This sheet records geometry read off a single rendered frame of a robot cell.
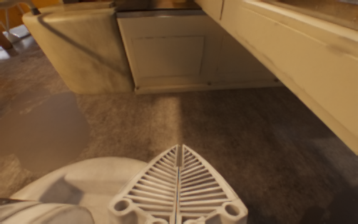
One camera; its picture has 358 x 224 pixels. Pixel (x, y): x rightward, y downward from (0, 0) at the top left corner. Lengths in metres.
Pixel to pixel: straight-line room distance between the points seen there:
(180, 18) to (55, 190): 1.01
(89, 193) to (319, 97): 0.59
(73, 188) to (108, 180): 0.13
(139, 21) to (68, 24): 0.44
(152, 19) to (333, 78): 0.93
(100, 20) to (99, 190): 0.94
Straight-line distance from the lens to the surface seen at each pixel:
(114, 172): 0.47
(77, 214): 0.23
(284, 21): 0.38
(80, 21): 1.15
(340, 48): 0.29
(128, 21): 1.05
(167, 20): 1.03
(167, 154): 0.17
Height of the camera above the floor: 0.76
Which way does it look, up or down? 46 degrees down
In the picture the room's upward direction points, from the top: 1 degrees counter-clockwise
